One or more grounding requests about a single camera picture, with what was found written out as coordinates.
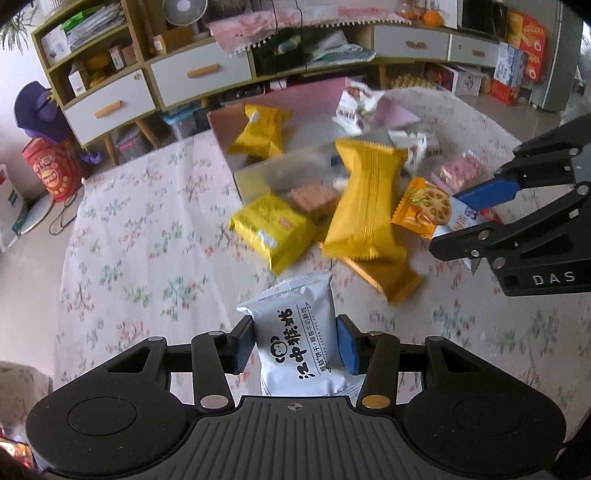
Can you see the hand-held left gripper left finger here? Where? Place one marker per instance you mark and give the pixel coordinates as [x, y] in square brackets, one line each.
[242, 346]

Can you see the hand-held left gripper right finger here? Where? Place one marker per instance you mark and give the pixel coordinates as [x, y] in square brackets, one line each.
[348, 346]

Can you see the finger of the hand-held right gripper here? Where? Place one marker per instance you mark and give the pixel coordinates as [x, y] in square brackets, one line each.
[489, 194]
[461, 242]

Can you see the pink snack packet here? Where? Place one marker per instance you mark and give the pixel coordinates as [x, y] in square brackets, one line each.
[459, 170]

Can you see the orange lotus root snack packet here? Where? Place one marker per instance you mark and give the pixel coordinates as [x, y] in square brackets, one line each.
[422, 207]

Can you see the white snack packet black print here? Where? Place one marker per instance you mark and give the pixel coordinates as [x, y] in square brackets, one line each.
[295, 341]

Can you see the golden orange snack packet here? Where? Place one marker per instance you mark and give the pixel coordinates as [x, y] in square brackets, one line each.
[392, 279]

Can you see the white green snack packet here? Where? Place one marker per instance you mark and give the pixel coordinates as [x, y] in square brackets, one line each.
[411, 145]

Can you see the large yellow snack packet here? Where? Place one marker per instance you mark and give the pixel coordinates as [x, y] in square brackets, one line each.
[364, 198]

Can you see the yellow snack packet white label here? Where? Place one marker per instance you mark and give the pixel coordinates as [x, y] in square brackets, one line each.
[272, 230]

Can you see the white pecan cookie packet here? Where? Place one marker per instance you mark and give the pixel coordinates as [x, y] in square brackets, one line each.
[355, 108]

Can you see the plain yellow snack packet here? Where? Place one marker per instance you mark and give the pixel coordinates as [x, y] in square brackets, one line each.
[258, 134]

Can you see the pink cardboard box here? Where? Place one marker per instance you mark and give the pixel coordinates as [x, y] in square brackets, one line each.
[295, 94]

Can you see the red carton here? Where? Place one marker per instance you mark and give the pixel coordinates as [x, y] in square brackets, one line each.
[503, 92]

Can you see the white red printed box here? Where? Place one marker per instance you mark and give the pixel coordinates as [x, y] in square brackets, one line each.
[466, 78]

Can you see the blue white carton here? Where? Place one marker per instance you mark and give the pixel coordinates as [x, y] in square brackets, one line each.
[510, 64]

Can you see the yellow egg tray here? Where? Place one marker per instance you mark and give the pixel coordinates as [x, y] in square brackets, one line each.
[411, 83]

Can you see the small white drawer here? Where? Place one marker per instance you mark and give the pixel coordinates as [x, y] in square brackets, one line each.
[473, 50]

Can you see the brown biscuit snack packet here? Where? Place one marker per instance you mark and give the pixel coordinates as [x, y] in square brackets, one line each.
[314, 196]

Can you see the grey refrigerator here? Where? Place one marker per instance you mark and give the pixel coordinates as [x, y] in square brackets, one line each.
[558, 55]

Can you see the floral tablecloth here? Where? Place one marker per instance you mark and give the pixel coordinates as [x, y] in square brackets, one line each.
[138, 230]

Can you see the orange red gift box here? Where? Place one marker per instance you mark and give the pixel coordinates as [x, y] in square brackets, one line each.
[526, 39]

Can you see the black microwave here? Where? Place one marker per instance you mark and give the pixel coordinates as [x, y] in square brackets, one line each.
[480, 16]

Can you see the orange fruit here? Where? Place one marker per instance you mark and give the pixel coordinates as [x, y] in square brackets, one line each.
[432, 17]

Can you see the clear bag of small oranges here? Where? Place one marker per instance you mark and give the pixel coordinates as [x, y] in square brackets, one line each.
[408, 11]

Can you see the folded cloths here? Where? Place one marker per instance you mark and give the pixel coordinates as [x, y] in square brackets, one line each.
[339, 48]

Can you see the beige floral cushion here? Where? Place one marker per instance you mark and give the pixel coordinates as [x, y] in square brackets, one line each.
[18, 383]

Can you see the blue lid storage bin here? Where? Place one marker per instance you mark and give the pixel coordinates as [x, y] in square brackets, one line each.
[182, 121]

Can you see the clear storage bin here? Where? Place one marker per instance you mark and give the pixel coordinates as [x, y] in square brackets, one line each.
[131, 138]

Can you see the white round plate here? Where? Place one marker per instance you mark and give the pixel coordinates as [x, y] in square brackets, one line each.
[39, 214]

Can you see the red printed gift bag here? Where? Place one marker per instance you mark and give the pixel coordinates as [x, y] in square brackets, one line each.
[51, 170]

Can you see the white shopping bag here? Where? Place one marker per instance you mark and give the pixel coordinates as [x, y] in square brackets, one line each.
[9, 207]

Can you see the white drawer with sticker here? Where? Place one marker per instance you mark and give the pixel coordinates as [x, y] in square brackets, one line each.
[111, 106]

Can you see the wide white drawer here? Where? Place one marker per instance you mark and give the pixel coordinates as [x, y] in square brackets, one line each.
[201, 74]

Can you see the pink tasselled cloth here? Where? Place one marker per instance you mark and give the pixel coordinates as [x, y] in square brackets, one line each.
[249, 25]

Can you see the small white box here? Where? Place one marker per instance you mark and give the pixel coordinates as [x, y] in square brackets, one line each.
[77, 82]

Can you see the purple plush toy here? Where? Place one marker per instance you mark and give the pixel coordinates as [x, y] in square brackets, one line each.
[37, 110]

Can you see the yellow toy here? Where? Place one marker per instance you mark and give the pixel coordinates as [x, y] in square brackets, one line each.
[98, 68]

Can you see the small white jar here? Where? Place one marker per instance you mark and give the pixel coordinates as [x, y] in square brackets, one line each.
[159, 44]

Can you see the small brown box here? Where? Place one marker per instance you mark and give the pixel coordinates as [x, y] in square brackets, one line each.
[117, 57]

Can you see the wooden tv cabinet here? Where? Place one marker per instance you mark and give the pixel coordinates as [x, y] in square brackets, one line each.
[134, 32]

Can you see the white desk fan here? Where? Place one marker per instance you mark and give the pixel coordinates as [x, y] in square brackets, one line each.
[184, 14]

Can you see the stack of papers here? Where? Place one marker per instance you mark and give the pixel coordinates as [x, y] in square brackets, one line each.
[94, 23]

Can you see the white appliance box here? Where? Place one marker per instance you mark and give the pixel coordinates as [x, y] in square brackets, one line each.
[55, 44]

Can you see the green houseplant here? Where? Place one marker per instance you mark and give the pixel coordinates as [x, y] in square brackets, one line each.
[14, 23]

